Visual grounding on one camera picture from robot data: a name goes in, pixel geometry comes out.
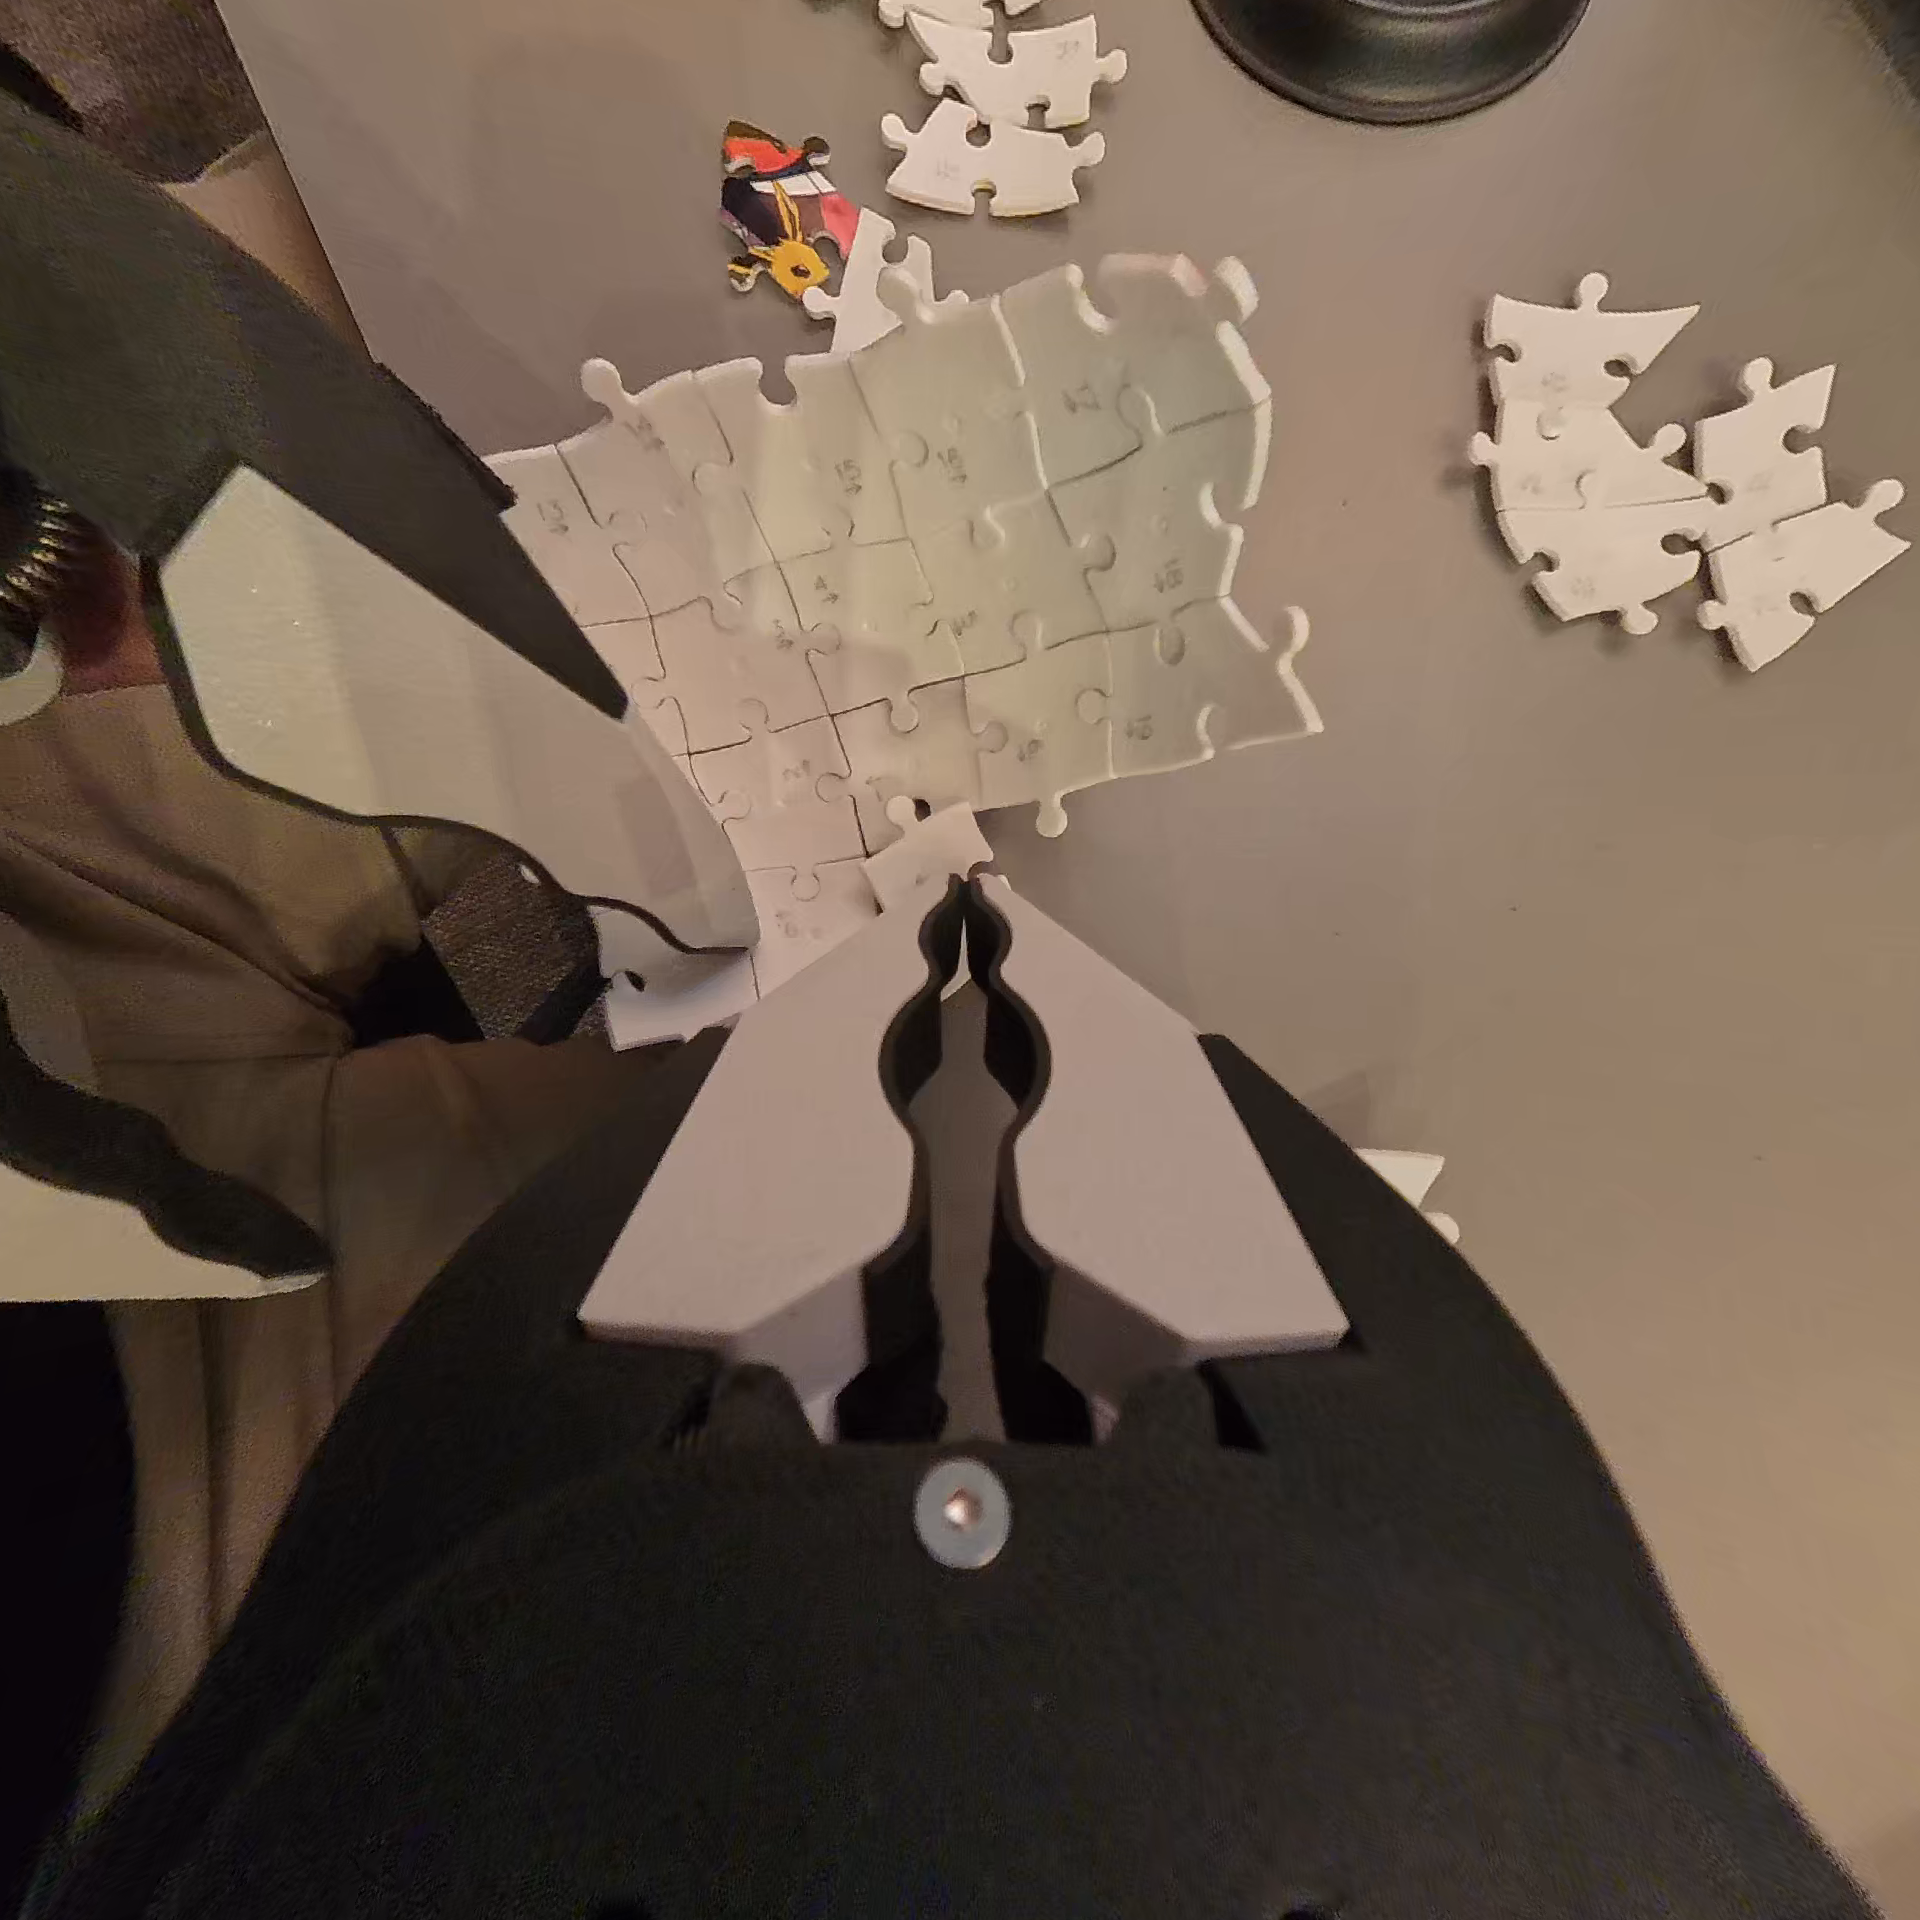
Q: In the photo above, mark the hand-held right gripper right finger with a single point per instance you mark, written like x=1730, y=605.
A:
x=1173, y=1184

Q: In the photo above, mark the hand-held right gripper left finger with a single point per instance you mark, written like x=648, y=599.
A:
x=754, y=1184

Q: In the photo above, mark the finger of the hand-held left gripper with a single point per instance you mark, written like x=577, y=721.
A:
x=119, y=1238
x=388, y=673

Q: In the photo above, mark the white partly built puzzle ball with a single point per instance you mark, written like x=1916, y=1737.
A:
x=963, y=568

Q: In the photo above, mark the colourful printed puzzle piece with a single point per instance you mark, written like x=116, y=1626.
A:
x=777, y=210

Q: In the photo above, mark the grey woven fabric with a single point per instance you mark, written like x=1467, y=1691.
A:
x=493, y=922

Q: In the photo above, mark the black round base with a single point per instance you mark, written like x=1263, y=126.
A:
x=1394, y=56

